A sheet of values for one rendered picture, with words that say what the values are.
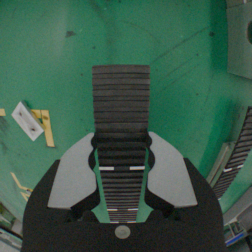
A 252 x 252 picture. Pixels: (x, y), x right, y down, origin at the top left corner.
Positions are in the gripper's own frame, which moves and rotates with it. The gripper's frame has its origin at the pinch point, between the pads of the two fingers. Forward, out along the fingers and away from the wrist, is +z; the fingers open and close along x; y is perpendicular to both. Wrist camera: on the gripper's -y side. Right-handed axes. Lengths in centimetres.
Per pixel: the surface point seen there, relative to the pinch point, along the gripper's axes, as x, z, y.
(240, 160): 19.6, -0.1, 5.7
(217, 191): 17.7, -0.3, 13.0
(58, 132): -8.1, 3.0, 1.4
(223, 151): 16.5, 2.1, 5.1
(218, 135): 14.8, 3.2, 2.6
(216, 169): 16.7, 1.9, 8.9
